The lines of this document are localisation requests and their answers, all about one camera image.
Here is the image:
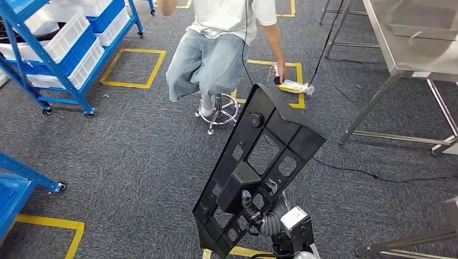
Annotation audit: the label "thin black cable on person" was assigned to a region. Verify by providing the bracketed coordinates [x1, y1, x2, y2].
[240, 0, 255, 86]

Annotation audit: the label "blue plastic bin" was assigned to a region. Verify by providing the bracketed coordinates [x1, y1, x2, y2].
[5, 25, 98, 77]
[86, 0, 126, 34]

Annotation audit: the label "blue metal rack on casters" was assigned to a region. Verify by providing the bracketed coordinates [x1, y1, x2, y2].
[137, 0, 156, 16]
[0, 0, 145, 119]

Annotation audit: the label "yellow item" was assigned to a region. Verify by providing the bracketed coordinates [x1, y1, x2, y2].
[267, 64, 315, 97]

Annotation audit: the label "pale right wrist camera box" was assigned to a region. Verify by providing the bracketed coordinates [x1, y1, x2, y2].
[280, 206, 311, 231]

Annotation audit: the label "person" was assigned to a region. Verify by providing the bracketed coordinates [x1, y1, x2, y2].
[157, 0, 288, 119]

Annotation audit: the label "steel table frame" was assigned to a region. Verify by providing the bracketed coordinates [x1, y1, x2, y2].
[318, 0, 381, 59]

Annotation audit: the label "person's hand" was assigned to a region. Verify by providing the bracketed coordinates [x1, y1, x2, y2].
[273, 62, 288, 85]

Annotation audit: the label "black parts in bin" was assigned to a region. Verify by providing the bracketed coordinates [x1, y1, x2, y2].
[0, 21, 68, 44]

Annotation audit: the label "steel tray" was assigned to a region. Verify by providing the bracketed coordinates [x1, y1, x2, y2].
[389, 23, 458, 41]

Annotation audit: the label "black floor cable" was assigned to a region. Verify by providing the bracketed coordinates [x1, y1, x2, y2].
[313, 157, 458, 183]

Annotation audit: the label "steel table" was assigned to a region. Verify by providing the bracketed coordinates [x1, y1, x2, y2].
[338, 0, 458, 157]

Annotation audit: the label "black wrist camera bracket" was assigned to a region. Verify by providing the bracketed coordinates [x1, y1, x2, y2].
[271, 214, 316, 255]

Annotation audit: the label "black camera cable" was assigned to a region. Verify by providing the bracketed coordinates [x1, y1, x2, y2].
[249, 251, 295, 259]

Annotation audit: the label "black plastic plate frame part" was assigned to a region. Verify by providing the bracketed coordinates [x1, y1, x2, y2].
[192, 83, 329, 259]

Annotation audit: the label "chrome chair base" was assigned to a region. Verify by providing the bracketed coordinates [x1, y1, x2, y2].
[194, 93, 240, 136]

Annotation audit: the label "blue metal shelf rack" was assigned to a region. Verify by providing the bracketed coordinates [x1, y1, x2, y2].
[0, 152, 67, 246]

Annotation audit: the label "black hanging cable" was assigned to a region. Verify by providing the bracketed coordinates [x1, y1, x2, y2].
[309, 0, 345, 86]

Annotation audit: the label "white plastic bin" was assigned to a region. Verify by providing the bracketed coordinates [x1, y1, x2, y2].
[26, 37, 105, 90]
[0, 6, 91, 64]
[50, 0, 113, 17]
[96, 6, 131, 47]

